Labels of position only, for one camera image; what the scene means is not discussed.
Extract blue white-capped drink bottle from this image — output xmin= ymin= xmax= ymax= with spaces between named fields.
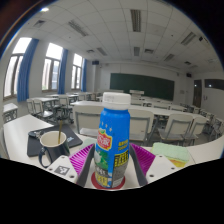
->
xmin=93 ymin=91 xmax=132 ymax=189

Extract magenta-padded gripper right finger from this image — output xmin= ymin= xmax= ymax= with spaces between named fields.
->
xmin=129 ymin=142 xmax=183 ymax=187

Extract dark blue mug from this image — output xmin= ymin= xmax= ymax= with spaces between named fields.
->
xmin=38 ymin=130 xmax=71 ymax=169

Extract dark long wall window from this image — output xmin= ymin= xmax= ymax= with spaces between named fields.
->
xmin=203 ymin=78 xmax=224 ymax=91

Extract dark flat pad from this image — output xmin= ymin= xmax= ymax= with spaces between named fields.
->
xmin=26 ymin=123 xmax=84 ymax=158

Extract green chalkboard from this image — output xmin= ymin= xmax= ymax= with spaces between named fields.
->
xmin=109 ymin=73 xmax=175 ymax=101

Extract white classroom chairs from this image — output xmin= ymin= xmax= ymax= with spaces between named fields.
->
xmin=26 ymin=89 xmax=224 ymax=146

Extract blue window curtains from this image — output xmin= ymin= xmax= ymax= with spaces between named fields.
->
xmin=17 ymin=38 xmax=88 ymax=102

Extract metal keys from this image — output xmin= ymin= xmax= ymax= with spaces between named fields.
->
xmin=28 ymin=129 xmax=44 ymax=139

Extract ceiling light panels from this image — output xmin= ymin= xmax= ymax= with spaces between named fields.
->
xmin=33 ymin=8 xmax=218 ymax=68

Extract green and white sponge block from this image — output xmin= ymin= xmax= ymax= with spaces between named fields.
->
xmin=79 ymin=137 xmax=98 ymax=149

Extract classroom windows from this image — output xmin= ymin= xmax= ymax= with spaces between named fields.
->
xmin=3 ymin=37 xmax=84 ymax=99

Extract dark classroom door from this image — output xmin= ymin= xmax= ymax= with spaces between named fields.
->
xmin=193 ymin=79 xmax=203 ymax=108

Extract brown stirring stick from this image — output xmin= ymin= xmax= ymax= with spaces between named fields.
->
xmin=57 ymin=119 xmax=64 ymax=145

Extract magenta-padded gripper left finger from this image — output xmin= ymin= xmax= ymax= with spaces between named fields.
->
xmin=46 ymin=143 xmax=96 ymax=188

